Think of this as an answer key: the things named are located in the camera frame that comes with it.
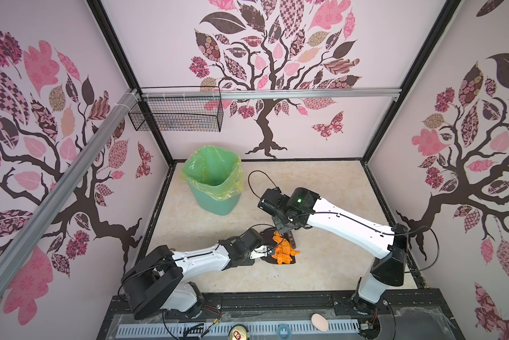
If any dark brown dustpan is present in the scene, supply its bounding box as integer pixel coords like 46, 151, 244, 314
261, 228, 300, 265

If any dark brown hand brush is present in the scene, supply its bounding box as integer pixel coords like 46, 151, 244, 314
285, 232, 296, 249

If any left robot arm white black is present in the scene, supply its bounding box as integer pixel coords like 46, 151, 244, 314
121, 229, 269, 320

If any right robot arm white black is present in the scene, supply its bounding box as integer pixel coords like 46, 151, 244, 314
258, 187, 408, 315

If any orange scraps right front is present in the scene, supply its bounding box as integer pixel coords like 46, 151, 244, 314
271, 231, 300, 265

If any gold round can top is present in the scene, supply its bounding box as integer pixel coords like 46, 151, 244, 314
228, 324, 249, 340

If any green bin with liner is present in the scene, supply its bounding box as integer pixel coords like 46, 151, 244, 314
181, 146, 244, 216

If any pink oval button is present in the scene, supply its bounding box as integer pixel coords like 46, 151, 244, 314
311, 313, 330, 332

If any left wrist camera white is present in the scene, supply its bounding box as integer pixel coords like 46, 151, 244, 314
250, 245, 269, 259

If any aluminium rail back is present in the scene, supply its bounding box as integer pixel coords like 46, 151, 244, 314
142, 87, 402, 101

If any aluminium rail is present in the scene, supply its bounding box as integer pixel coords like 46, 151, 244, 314
0, 89, 139, 297
142, 87, 402, 101

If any black wire basket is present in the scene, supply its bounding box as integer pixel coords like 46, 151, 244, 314
128, 85, 224, 133

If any aluminium rail left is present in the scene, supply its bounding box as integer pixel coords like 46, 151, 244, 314
0, 89, 139, 297

